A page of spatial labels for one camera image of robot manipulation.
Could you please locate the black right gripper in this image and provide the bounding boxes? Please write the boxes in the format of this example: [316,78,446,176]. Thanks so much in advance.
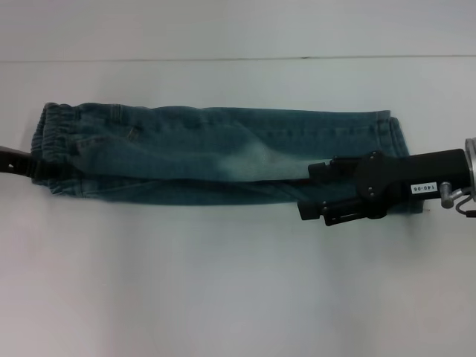
[297,148,468,228]

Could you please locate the blue denim shorts with cartoon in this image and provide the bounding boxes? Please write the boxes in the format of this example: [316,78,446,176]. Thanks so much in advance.
[30,102,428,208]

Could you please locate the silver elbow cable connector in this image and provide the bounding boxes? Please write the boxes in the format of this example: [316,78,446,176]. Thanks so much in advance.
[440,181,476,208]

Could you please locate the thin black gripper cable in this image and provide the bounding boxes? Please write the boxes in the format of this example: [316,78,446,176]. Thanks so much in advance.
[457,199,476,219]

